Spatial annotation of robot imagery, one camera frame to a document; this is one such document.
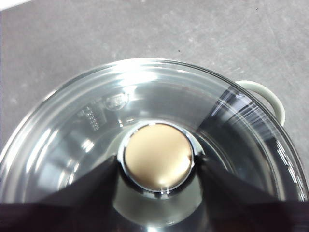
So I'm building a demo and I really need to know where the pale green electric pot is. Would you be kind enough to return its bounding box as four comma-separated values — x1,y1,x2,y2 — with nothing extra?
234,80,286,127

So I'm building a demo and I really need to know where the glass lid with green knob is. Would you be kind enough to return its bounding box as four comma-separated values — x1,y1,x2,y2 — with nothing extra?
0,57,306,232

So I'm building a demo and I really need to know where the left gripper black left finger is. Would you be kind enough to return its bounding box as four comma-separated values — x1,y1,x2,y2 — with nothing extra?
0,155,137,232

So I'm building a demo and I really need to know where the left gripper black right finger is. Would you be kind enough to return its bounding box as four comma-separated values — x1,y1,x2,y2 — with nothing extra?
181,155,309,232

